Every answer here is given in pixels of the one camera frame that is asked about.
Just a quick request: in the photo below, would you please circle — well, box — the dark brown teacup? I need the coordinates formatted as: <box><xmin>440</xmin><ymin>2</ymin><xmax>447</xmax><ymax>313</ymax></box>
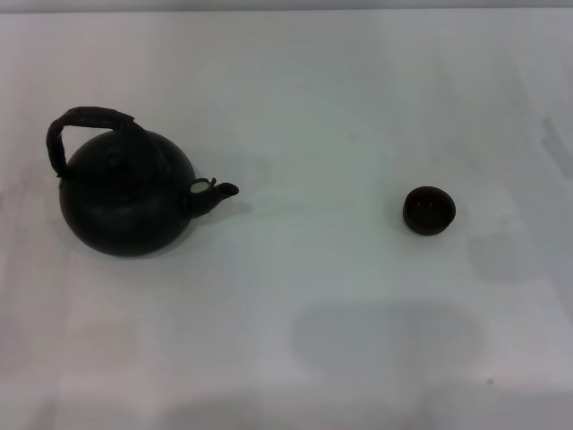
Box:
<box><xmin>402</xmin><ymin>185</ymin><xmax>458</xmax><ymax>235</ymax></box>

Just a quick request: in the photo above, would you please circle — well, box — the black cast iron teapot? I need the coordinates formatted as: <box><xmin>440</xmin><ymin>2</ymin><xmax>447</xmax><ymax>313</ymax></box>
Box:
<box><xmin>44</xmin><ymin>106</ymin><xmax>241</xmax><ymax>258</ymax></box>

